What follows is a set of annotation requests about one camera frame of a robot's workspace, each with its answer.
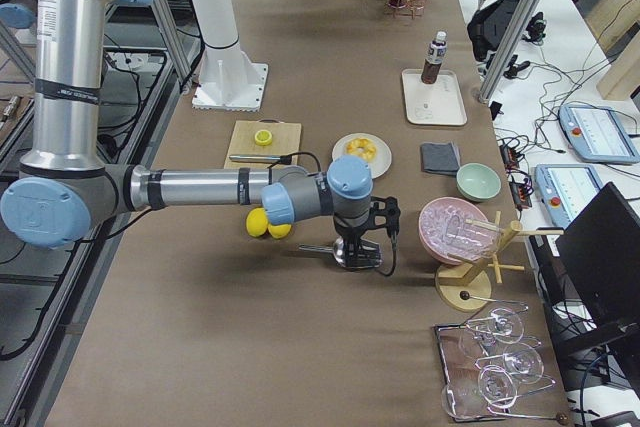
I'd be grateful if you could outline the green bowl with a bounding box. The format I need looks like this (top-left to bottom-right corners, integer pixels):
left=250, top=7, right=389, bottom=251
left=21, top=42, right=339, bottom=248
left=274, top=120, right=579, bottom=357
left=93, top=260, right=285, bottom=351
left=456, top=163, right=501, bottom=202

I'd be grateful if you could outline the half lemon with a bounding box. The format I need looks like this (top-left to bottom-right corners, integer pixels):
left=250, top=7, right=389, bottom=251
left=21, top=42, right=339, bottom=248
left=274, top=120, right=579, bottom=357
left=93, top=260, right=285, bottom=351
left=254, top=129, right=274, bottom=146

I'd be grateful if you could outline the wooden cup stand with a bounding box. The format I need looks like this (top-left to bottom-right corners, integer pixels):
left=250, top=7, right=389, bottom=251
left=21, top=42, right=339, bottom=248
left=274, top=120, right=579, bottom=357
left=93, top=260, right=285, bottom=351
left=435, top=219, right=564, bottom=312

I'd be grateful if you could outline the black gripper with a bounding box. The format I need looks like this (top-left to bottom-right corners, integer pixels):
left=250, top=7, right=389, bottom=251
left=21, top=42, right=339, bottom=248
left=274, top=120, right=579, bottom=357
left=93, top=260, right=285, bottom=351
left=334, top=219, right=383, bottom=271

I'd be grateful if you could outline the clear wine glass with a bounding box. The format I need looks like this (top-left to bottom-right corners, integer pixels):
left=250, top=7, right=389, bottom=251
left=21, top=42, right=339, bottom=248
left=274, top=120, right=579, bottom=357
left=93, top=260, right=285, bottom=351
left=442, top=364, right=556, bottom=421
left=475, top=342, right=544, bottom=384
left=461, top=301, right=529, bottom=344

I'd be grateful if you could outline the tea bottle on tray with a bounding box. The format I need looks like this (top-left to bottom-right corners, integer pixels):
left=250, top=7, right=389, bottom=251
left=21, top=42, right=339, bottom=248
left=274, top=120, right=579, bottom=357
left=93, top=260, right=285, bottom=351
left=421, top=31, right=447, bottom=84

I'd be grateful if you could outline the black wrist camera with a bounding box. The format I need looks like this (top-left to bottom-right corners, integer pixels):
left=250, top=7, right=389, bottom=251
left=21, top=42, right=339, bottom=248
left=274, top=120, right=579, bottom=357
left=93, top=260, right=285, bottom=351
left=371, top=196, right=401, bottom=245

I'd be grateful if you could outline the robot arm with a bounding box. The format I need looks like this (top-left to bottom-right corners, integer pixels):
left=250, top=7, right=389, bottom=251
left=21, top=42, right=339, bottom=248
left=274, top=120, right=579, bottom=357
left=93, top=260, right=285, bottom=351
left=1, top=0, right=392, bottom=269

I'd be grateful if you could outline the steel cylinder muddler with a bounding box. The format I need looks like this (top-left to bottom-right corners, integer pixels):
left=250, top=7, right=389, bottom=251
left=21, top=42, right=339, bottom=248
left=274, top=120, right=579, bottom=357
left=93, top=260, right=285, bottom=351
left=228, top=154, right=292, bottom=165

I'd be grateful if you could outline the twisted glazed donut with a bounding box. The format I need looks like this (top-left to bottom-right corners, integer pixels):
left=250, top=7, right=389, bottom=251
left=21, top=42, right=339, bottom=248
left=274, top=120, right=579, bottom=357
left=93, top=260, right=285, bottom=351
left=345, top=137, right=377, bottom=162

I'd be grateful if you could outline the grey folded cloth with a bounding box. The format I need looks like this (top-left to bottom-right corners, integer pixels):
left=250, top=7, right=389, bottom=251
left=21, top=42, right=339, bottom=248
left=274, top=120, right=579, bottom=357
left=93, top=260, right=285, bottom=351
left=420, top=142, right=460, bottom=176

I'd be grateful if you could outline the white round plate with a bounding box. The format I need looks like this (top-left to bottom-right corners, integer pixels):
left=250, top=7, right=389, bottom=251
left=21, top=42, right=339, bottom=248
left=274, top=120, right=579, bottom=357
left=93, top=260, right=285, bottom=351
left=332, top=133, right=392, bottom=179

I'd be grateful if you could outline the bamboo cutting board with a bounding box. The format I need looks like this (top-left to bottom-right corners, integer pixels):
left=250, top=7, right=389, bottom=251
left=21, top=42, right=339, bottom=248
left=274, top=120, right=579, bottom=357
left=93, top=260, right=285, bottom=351
left=224, top=120, right=302, bottom=168

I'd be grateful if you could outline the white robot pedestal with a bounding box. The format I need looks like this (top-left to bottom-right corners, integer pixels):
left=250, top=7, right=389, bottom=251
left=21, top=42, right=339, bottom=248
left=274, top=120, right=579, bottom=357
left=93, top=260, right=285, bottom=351
left=192, top=0, right=268, bottom=112

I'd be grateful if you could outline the teach pendant tablet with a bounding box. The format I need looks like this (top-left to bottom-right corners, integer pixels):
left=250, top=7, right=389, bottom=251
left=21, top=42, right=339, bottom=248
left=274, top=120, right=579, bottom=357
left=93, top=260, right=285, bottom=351
left=534, top=164, right=603, bottom=228
left=558, top=103, right=639, bottom=165

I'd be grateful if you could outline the black monitor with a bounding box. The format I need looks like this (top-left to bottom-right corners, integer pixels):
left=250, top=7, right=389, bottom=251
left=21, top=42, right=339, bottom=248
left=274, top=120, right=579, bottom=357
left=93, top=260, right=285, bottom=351
left=556, top=182, right=639, bottom=367

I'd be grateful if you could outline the pink bowl of ice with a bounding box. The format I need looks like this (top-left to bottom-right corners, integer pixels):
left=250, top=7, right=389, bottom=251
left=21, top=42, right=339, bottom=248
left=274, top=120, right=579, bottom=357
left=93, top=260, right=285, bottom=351
left=418, top=197, right=498, bottom=265

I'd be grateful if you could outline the aluminium frame post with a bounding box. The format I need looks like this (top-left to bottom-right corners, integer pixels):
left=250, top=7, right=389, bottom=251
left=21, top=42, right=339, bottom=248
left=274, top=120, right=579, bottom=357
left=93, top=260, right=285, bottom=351
left=477, top=0, right=540, bottom=104

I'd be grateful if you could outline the cream rabbit tray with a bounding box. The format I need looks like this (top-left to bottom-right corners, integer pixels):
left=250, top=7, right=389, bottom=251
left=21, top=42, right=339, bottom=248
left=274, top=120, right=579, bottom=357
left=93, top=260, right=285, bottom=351
left=401, top=69, right=467, bottom=127

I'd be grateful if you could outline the yellow lemon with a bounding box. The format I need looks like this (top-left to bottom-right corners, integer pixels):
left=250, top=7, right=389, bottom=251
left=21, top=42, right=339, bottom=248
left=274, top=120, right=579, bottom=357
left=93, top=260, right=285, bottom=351
left=267, top=224, right=292, bottom=239
left=245, top=207, right=269, bottom=238

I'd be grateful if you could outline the metal ice scoop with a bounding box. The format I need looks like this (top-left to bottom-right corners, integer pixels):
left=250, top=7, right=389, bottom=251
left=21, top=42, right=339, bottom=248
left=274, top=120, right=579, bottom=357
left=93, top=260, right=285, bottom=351
left=298, top=237, right=347, bottom=267

